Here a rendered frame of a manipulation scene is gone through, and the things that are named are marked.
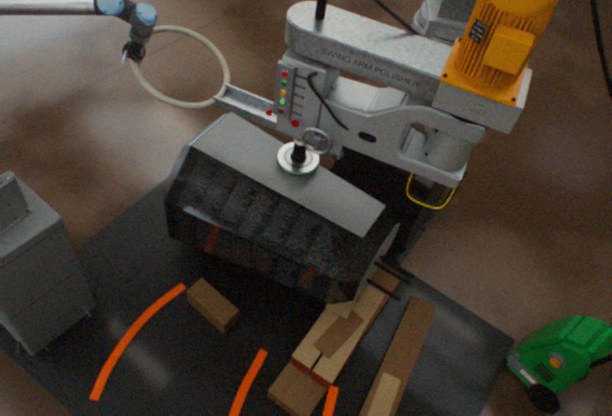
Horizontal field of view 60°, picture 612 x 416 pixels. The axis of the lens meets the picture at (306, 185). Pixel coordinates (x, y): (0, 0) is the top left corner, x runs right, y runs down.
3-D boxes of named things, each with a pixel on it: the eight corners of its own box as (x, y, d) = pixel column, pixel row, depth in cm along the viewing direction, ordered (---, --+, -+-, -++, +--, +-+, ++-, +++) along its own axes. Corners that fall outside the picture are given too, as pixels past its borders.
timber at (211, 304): (186, 300, 306) (185, 291, 297) (202, 287, 313) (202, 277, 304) (224, 334, 296) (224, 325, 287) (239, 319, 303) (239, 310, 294)
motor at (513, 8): (526, 64, 203) (579, -35, 172) (513, 113, 184) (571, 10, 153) (455, 40, 208) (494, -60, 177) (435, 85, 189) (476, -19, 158)
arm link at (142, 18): (140, -3, 225) (162, 9, 228) (133, 17, 235) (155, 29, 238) (131, 10, 220) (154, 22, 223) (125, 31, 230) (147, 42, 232)
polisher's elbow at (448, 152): (421, 137, 237) (434, 103, 222) (464, 142, 238) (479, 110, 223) (424, 168, 225) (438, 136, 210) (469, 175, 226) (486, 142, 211)
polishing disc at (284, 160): (299, 181, 262) (299, 179, 261) (269, 158, 270) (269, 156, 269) (327, 159, 274) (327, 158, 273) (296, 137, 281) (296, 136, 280)
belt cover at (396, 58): (514, 102, 214) (533, 69, 201) (504, 142, 199) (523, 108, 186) (297, 26, 231) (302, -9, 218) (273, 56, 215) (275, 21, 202)
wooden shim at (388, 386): (382, 372, 285) (383, 371, 284) (400, 381, 283) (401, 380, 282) (366, 415, 270) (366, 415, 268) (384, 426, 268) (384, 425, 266)
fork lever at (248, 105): (353, 137, 259) (356, 130, 255) (339, 163, 247) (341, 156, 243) (228, 86, 270) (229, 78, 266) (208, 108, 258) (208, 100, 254)
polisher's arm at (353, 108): (457, 176, 250) (498, 97, 213) (446, 210, 236) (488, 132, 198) (315, 121, 263) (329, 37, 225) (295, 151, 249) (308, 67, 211)
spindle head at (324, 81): (360, 131, 257) (382, 55, 222) (345, 161, 243) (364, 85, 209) (293, 105, 263) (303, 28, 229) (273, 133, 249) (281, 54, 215)
